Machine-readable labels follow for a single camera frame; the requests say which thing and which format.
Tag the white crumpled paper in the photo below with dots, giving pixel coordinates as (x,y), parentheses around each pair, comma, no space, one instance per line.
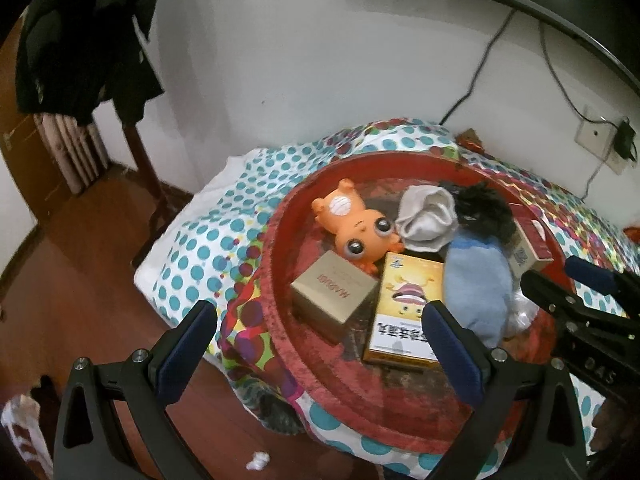
(257,461)

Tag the brown wooden door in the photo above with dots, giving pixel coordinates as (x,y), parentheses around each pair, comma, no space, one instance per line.
(20,170)

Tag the ribbed radiator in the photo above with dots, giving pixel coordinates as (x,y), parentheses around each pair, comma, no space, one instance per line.
(70,150)

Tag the dark hanging jacket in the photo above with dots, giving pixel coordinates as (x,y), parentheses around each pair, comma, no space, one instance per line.
(75,35)

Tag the beige power wall socket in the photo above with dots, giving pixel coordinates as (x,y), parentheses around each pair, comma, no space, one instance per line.
(616,162)

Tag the black power adapter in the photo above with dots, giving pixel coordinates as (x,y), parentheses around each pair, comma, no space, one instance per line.
(626,140)

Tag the beige antenna wall plate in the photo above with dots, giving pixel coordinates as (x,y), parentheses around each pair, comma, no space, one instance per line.
(590,132)

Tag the white sock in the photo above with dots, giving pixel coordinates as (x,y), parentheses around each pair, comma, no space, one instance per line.
(425,222)

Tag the black plastic bag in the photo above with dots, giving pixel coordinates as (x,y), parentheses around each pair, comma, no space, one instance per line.
(482,215)

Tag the round red tray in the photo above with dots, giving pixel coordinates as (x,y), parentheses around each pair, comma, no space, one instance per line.
(345,375)

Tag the tan cardboard box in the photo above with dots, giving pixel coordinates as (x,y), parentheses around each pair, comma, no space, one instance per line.
(330,290)

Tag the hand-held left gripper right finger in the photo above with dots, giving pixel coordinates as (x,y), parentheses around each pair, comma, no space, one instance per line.
(450,350)

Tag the red wrapper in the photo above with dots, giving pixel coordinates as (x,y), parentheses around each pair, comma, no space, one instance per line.
(470,141)

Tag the orange big-eyed toy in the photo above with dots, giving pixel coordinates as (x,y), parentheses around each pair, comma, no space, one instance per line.
(360,225)

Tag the blue sock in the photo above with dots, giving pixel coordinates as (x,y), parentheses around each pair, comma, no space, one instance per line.
(475,285)

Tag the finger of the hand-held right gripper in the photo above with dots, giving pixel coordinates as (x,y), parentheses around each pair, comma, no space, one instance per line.
(592,272)
(547,292)

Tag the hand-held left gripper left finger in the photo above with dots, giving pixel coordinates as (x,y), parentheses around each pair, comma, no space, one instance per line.
(187,345)

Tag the red-topped small box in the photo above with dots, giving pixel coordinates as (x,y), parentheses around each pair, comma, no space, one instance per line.
(530,250)

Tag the colourful polka dot cloth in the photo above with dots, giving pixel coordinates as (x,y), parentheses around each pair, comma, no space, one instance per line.
(210,240)

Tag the white striped plastic bag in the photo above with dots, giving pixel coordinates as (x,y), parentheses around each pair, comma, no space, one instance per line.
(22,420)

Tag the dark wooden chair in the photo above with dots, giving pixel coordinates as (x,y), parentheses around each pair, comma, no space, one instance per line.
(145,160)

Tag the yellow cardboard box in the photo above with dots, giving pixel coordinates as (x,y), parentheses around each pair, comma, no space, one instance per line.
(400,320)

